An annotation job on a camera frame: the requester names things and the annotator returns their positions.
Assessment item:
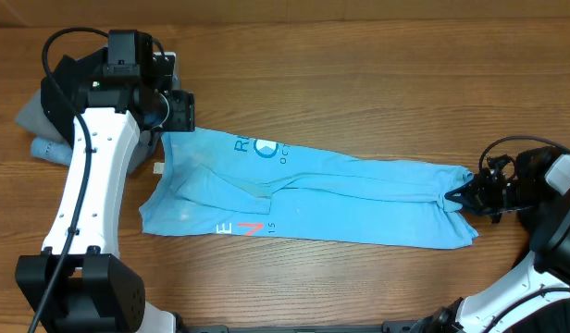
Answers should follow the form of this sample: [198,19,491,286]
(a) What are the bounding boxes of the light blue folded jeans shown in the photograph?
[31,137,72,166]

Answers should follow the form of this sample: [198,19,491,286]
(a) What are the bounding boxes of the grey folded garment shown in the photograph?
[14,43,182,175]

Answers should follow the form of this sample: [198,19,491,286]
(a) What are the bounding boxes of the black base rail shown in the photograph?
[177,321,426,333]

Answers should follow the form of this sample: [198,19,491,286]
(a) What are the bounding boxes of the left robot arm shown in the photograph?
[15,30,195,333]

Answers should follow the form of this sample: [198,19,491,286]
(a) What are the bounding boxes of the black garment at right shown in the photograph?
[517,203,555,246]

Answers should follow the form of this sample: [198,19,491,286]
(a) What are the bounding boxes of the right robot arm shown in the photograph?
[402,143,570,332]

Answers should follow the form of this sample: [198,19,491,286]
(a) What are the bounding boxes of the light blue printed t-shirt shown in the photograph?
[140,128,477,249]

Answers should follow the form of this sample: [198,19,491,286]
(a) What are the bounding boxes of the black folded shirt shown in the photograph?
[40,46,110,144]

